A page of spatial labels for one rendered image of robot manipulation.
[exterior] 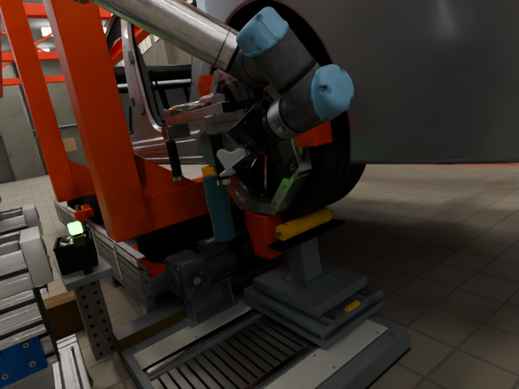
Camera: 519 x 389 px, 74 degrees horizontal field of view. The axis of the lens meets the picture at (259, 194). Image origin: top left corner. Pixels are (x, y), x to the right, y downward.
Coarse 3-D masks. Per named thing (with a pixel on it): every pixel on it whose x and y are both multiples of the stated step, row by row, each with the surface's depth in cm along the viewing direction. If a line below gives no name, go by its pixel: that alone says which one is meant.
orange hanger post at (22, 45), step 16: (0, 0) 266; (16, 0) 272; (16, 16) 273; (16, 32) 273; (16, 48) 274; (32, 48) 280; (16, 64) 281; (32, 64) 281; (32, 80) 282; (32, 96) 282; (48, 96) 289; (32, 112) 283; (48, 112) 290; (48, 128) 290; (48, 144) 291; (48, 160) 292; (64, 160) 299; (64, 176) 299; (64, 192) 300
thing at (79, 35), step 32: (64, 0) 127; (64, 32) 127; (96, 32) 134; (64, 64) 134; (96, 64) 134; (96, 96) 135; (96, 128) 136; (96, 160) 137; (128, 160) 144; (96, 192) 150; (128, 192) 144; (128, 224) 145
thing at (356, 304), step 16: (368, 288) 146; (256, 304) 154; (272, 304) 144; (288, 304) 143; (352, 304) 131; (368, 304) 136; (384, 304) 142; (288, 320) 137; (304, 320) 128; (320, 320) 129; (336, 320) 125; (352, 320) 131; (304, 336) 130; (320, 336) 123; (336, 336) 126
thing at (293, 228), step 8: (320, 208) 136; (304, 216) 129; (312, 216) 130; (320, 216) 132; (328, 216) 134; (288, 224) 124; (296, 224) 125; (304, 224) 127; (312, 224) 129; (320, 224) 133; (280, 232) 123; (288, 232) 122; (296, 232) 125
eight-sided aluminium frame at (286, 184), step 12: (216, 72) 128; (216, 84) 130; (276, 96) 105; (300, 156) 110; (300, 168) 107; (240, 180) 145; (288, 180) 111; (300, 180) 113; (240, 192) 145; (276, 192) 118; (288, 192) 114; (240, 204) 138; (252, 204) 132; (264, 204) 125; (276, 204) 119; (288, 204) 122
